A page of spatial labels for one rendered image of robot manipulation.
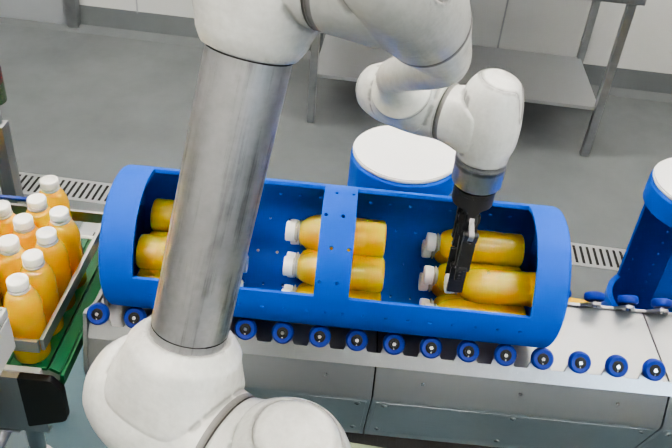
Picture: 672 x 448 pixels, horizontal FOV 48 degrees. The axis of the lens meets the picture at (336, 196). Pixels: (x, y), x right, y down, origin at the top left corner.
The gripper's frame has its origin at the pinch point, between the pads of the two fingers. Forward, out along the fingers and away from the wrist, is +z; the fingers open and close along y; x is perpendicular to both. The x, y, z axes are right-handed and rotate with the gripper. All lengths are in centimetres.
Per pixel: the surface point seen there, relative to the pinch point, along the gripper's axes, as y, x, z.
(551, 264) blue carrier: -3.6, -16.2, -6.7
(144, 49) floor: 317, 156, 114
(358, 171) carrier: 50, 20, 12
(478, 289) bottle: -2.8, -4.5, 1.9
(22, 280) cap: -11, 81, 4
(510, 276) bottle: -0.3, -10.5, 0.0
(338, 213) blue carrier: 1.6, 23.7, -9.5
